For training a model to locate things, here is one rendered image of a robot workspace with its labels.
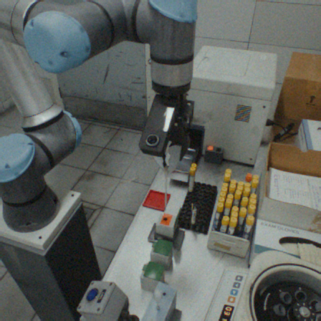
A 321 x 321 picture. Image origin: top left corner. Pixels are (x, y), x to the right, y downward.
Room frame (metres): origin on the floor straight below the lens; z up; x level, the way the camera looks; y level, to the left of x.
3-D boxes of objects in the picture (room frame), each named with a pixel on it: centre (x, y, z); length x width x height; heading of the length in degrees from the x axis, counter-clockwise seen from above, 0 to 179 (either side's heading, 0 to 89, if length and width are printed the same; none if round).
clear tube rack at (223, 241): (0.53, -0.20, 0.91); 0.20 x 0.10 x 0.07; 161
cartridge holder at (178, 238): (0.48, -0.01, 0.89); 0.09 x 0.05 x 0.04; 71
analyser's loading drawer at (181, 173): (0.78, -0.09, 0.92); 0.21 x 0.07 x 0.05; 161
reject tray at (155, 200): (0.61, 0.01, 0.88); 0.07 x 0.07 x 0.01; 71
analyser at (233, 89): (0.94, -0.24, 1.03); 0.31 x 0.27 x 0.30; 161
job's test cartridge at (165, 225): (0.48, -0.02, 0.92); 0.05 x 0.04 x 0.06; 71
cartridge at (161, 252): (0.41, 0.00, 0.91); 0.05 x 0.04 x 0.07; 71
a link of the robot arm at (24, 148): (0.55, 0.36, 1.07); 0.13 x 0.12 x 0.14; 153
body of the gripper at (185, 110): (0.51, -0.02, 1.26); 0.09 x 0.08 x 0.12; 161
